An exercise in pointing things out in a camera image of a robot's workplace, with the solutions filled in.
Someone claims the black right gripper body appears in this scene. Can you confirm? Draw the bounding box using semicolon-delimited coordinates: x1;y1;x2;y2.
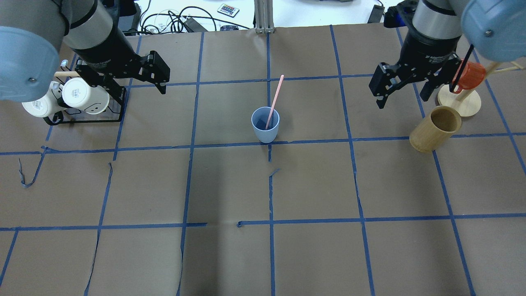
396;35;461;85

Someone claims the white mug far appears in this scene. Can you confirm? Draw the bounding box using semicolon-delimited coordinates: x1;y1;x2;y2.
21;81;66;118

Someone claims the white mug near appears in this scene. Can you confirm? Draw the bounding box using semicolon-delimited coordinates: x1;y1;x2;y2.
62;77;110;115

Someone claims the wooden dowel rod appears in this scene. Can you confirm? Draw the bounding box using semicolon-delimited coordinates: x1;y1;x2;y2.
54;71;80;77

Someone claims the light blue plastic cup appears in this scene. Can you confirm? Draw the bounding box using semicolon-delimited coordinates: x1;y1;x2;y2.
251;106;280;144

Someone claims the small remote control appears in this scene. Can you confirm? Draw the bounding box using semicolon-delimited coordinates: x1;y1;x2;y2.
217;3;240;18

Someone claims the white mug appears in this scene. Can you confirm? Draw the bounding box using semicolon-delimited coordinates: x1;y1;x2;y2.
62;77;110;115
21;81;66;118

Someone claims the wooden mug tree stand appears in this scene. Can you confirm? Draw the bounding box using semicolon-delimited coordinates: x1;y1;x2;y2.
437;61;525;118

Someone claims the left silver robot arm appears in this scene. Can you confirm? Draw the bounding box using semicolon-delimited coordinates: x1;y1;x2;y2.
0;0;170;102

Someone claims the orange cup on stand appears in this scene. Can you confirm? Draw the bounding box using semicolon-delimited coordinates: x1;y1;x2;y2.
450;61;486;94

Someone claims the bamboo wooden cup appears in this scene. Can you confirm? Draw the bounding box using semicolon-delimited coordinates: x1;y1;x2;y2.
409;106;462;154

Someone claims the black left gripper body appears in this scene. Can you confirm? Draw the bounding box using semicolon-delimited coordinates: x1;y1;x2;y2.
74;47;152;85

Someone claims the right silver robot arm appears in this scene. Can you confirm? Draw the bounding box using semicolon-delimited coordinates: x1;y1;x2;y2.
369;0;526;109

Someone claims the pink chopstick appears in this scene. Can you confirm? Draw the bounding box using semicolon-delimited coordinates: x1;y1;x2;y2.
265;74;284;130

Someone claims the aluminium frame post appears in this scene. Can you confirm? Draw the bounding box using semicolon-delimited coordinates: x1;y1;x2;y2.
254;0;275;34

